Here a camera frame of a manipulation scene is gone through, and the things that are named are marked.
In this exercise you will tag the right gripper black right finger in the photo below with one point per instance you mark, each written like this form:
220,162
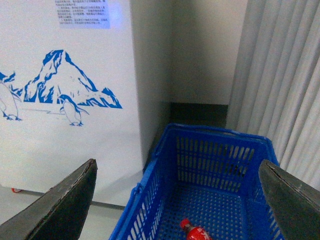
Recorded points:
295,204

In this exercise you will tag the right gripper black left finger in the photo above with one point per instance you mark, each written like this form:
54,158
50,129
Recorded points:
59,214

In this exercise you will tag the red freezer caster wheel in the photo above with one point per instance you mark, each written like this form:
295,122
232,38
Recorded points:
15,190

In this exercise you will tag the blue plastic shopping basket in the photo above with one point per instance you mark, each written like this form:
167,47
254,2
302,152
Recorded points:
208,175

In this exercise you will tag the red cola bottle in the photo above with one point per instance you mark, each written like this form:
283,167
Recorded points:
194,232

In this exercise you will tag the white vertical blinds curtain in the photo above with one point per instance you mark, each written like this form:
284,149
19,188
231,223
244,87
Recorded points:
276,84

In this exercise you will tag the white chest freezer blue rim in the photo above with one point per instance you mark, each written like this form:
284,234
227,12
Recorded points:
71,94

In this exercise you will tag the grey warning text label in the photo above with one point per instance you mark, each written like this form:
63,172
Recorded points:
83,14

